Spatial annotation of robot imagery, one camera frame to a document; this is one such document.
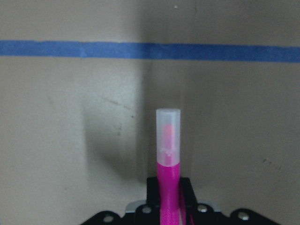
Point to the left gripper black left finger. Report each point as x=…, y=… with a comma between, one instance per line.
x=153, y=196

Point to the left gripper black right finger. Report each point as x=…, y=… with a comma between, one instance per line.
x=187, y=196

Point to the pink marker pen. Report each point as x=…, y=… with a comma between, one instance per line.
x=168, y=164

